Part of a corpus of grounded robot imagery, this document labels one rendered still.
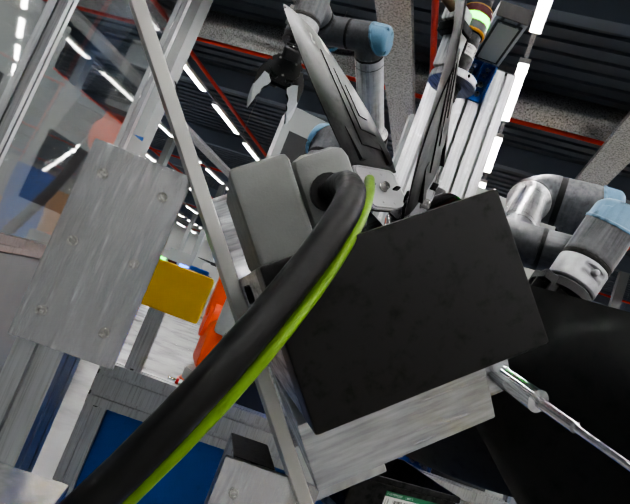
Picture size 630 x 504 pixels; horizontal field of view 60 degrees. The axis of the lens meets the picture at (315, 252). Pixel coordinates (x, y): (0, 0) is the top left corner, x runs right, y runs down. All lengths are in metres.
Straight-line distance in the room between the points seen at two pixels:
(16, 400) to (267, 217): 0.36
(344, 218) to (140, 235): 0.36
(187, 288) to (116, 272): 0.50
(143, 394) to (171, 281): 0.22
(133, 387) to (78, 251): 0.57
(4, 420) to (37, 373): 0.05
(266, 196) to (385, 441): 0.17
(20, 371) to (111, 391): 0.53
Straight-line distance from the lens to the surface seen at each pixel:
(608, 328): 0.51
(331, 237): 0.22
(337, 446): 0.37
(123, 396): 1.11
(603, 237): 0.90
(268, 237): 0.32
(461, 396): 0.39
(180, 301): 1.05
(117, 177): 0.57
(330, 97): 0.73
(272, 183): 0.32
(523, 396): 0.37
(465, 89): 0.86
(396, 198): 0.72
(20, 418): 0.59
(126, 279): 0.56
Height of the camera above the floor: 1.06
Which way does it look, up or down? 7 degrees up
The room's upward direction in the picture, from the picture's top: 21 degrees clockwise
